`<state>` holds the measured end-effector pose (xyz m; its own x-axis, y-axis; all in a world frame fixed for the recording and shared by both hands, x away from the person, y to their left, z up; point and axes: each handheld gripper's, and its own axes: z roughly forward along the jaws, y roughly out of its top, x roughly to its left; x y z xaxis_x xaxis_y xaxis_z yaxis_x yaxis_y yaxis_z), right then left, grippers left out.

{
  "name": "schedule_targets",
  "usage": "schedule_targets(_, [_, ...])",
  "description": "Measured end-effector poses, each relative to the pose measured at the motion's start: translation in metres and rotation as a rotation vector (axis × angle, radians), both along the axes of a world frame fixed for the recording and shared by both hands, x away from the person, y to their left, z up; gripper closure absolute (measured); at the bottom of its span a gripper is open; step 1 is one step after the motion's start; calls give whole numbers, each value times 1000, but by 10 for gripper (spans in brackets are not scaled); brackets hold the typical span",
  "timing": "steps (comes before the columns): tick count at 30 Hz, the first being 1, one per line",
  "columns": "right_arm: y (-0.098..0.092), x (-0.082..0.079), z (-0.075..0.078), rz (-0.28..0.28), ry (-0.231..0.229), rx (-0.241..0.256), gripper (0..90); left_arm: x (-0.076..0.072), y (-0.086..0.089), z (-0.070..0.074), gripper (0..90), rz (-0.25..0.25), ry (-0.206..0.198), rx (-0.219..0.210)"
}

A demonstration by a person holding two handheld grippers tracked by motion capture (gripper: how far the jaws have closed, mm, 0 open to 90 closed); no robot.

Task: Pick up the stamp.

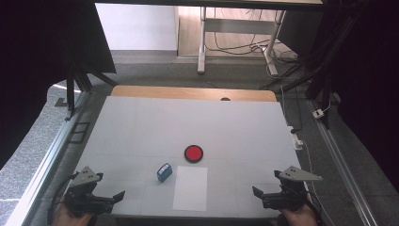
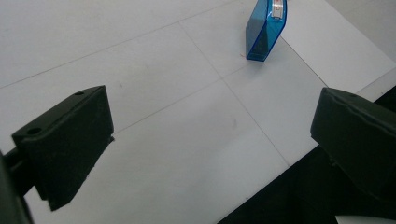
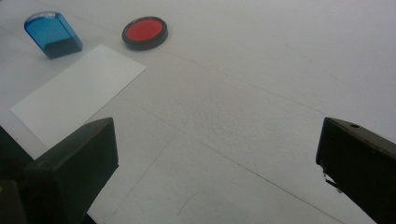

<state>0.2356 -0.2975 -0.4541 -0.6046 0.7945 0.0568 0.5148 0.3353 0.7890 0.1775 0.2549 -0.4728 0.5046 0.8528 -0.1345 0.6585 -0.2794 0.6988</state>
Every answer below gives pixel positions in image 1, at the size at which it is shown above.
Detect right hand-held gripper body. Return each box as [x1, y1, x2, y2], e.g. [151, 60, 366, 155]
[261, 165, 324, 213]

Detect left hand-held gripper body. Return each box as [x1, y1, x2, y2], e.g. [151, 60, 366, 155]
[63, 166, 115, 217]

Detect blue stamp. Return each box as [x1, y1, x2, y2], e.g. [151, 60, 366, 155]
[156, 162, 173, 184]

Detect round red ink pad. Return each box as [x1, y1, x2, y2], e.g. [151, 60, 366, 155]
[184, 144, 204, 164]

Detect person's left hand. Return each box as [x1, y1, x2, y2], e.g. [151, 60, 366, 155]
[51, 202, 94, 226]

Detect person's right hand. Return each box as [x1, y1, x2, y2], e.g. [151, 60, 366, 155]
[279, 202, 318, 226]

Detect white power strip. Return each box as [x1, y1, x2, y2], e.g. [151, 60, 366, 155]
[287, 125, 305, 152]

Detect white paper sheet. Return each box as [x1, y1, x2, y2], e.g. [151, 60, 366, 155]
[171, 165, 209, 212]

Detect white table cover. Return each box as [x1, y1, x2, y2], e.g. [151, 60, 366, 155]
[68, 95, 311, 219]

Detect black metal stand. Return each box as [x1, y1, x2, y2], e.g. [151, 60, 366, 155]
[259, 0, 361, 130]
[54, 43, 119, 122]

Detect black curtain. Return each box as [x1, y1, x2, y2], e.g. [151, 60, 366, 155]
[326, 0, 399, 193]
[0, 0, 118, 170]

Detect left hand-held gripper black cable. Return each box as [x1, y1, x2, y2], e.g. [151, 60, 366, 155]
[46, 172, 79, 226]

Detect hand-held gripper black cable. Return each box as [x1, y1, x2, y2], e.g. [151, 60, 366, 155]
[302, 193, 325, 226]
[46, 172, 79, 226]

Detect right hand-held gripper black cable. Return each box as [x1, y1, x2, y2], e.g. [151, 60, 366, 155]
[302, 193, 325, 226]

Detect thin white cable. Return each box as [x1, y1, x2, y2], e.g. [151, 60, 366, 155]
[301, 140, 333, 226]

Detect aluminium floor rail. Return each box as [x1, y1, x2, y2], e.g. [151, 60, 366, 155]
[4, 90, 92, 226]
[306, 99, 381, 226]

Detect black floor cables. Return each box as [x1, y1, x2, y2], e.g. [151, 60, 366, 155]
[205, 8, 299, 64]

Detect white metal desk frame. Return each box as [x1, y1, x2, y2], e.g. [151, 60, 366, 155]
[197, 6, 288, 77]

